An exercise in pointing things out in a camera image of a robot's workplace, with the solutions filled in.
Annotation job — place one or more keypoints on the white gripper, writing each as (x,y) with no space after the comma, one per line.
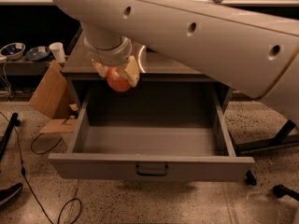
(112,58)

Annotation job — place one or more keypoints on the red apple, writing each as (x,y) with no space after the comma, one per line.
(116,82)

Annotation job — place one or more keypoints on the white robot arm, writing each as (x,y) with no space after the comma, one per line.
(251,52)

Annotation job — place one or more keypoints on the grey cabinet with counter top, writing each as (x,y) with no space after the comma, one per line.
(162,66)

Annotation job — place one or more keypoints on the open grey top drawer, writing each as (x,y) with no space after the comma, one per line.
(149,140)

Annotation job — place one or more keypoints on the white paper cup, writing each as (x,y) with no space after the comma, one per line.
(57,50)

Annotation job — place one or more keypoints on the brown cardboard piece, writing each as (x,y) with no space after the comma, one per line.
(53,99)

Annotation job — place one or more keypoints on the white blue bowl on shelf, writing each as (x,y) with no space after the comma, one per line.
(13,51)

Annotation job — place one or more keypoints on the low grey side shelf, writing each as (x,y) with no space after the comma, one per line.
(24,67)

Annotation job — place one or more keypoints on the black stand leg left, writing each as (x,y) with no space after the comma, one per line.
(12,123)

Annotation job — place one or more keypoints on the black shoe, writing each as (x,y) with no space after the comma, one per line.
(9,193)

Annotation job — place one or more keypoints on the black metal stand right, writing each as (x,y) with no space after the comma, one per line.
(283,137)

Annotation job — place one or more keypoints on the black caster foot right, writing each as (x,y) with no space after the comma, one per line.
(280,191)

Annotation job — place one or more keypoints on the black drawer handle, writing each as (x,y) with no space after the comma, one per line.
(151,171)

